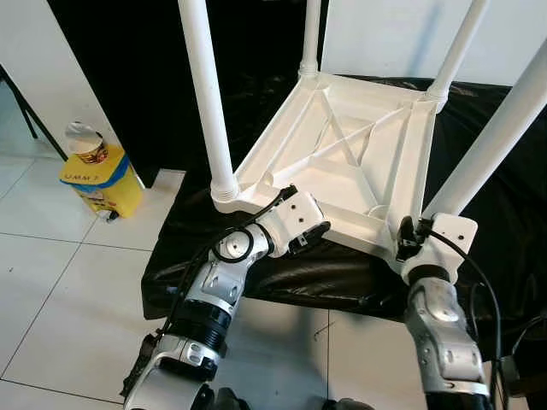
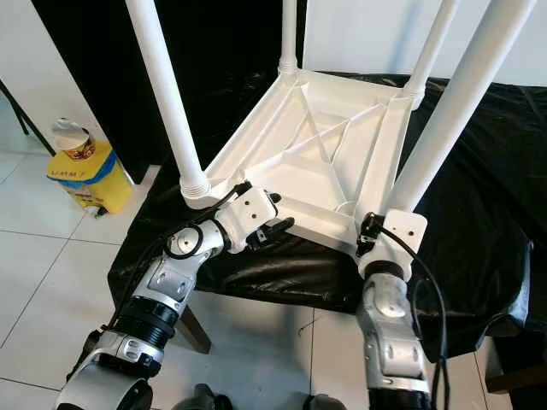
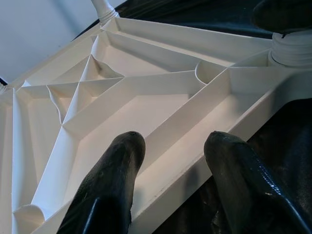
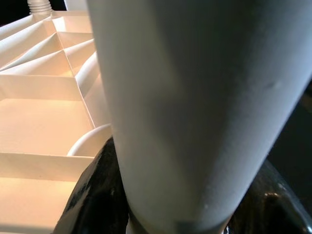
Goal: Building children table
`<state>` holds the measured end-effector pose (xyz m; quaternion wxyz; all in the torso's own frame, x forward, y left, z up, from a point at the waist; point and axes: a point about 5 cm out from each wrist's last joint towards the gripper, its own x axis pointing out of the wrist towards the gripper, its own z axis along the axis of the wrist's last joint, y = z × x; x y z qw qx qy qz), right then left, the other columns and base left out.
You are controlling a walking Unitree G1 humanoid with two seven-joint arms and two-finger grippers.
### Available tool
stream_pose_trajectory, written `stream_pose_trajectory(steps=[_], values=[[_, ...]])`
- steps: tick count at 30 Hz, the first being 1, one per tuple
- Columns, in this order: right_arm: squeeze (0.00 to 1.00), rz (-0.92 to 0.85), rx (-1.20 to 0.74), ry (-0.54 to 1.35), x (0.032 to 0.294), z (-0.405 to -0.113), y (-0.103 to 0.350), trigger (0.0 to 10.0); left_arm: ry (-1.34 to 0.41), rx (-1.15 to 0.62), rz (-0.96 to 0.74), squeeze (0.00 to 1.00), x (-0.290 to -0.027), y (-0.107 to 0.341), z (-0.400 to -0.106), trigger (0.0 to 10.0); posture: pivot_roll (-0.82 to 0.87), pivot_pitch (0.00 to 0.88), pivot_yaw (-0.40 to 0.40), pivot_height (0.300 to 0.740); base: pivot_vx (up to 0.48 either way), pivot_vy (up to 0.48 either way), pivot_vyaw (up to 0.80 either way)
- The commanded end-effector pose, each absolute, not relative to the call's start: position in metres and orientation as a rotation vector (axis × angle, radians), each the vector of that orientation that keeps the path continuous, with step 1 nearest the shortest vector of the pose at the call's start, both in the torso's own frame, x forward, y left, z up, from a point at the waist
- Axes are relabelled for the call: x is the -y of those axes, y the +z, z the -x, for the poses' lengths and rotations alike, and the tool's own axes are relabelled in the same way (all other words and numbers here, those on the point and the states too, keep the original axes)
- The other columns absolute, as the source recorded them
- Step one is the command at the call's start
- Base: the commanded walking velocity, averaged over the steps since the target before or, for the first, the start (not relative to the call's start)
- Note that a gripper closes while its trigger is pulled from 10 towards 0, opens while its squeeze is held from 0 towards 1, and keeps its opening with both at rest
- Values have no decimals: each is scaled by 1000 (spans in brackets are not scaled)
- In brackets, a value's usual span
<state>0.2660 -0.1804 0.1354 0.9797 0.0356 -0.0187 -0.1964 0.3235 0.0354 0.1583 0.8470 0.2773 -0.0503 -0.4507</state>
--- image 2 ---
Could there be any white plastic table leg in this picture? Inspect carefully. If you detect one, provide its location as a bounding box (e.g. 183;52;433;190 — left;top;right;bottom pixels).
126;0;212;204
385;0;539;219
403;0;461;108
278;0;300;76

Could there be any brown wooden table leg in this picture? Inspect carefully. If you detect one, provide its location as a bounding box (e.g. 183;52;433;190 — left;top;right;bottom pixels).
483;359;547;395
179;307;213;355

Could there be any black plastic table cover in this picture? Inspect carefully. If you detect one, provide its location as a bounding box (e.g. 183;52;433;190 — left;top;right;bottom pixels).
107;71;547;360

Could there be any robot right leg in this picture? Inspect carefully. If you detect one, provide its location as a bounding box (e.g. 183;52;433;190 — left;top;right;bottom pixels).
303;395;347;410

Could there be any yellow cardboard box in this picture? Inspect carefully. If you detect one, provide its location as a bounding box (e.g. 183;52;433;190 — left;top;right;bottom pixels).
47;143;133;214

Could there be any black metal stand leg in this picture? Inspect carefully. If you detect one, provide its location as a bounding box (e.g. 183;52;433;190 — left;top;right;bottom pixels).
0;81;52;156

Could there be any printed paper cup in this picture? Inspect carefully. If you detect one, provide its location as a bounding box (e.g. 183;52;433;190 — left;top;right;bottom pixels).
51;118;97;163

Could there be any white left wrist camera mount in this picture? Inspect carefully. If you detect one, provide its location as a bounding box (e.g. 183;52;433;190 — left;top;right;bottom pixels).
216;186;281;253

